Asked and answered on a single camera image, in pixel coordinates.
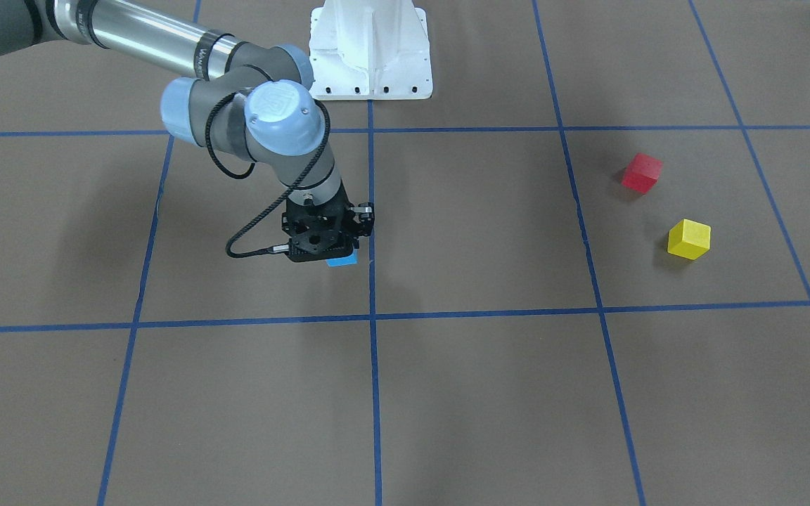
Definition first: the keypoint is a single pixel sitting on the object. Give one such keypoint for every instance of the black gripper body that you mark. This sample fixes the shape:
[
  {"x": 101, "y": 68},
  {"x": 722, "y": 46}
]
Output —
[{"x": 363, "y": 216}]

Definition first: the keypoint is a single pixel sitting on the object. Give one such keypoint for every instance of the blue wooden block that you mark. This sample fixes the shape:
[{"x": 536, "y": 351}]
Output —
[{"x": 338, "y": 262}]

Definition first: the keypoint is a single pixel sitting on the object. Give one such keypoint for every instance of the red wooden block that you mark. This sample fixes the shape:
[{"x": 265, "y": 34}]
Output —
[{"x": 642, "y": 173}]

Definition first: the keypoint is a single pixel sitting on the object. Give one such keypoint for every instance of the yellow wooden block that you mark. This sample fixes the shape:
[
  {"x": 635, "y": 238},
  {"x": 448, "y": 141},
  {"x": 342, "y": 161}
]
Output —
[{"x": 689, "y": 239}]

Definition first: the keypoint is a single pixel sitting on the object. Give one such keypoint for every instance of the white camera mast base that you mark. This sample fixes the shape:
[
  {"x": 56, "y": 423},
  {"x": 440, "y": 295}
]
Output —
[{"x": 370, "y": 50}]

